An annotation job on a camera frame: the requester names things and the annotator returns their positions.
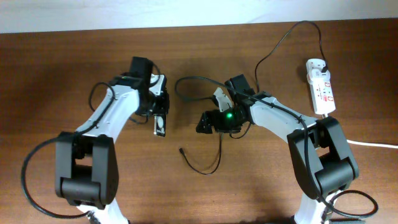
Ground black Samsung Galaxy phone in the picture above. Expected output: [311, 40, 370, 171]
[154, 114, 166, 137]

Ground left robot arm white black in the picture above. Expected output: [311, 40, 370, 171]
[55, 73, 169, 223]

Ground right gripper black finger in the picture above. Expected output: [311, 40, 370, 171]
[195, 120, 213, 134]
[200, 110, 215, 123]

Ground black USB charger cable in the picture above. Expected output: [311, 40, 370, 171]
[178, 20, 328, 175]

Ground white power strip cord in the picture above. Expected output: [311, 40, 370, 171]
[323, 113, 398, 149]

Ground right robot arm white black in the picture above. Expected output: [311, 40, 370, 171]
[196, 91, 360, 223]

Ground white power strip red switches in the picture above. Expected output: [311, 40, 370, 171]
[308, 79, 336, 115]

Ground white USB charger adapter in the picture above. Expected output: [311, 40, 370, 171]
[306, 58, 330, 85]

